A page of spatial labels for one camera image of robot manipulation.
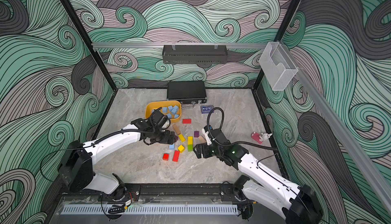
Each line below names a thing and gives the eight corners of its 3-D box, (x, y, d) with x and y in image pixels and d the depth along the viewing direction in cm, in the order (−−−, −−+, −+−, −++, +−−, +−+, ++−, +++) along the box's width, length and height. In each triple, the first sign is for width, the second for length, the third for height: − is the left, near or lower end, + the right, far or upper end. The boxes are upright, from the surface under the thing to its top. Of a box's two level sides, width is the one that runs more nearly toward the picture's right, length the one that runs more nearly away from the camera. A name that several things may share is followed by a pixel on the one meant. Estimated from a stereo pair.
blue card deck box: (201, 113, 107) (201, 112, 106) (200, 106, 111) (200, 105, 110) (213, 113, 107) (214, 112, 106) (213, 106, 111) (213, 105, 110)
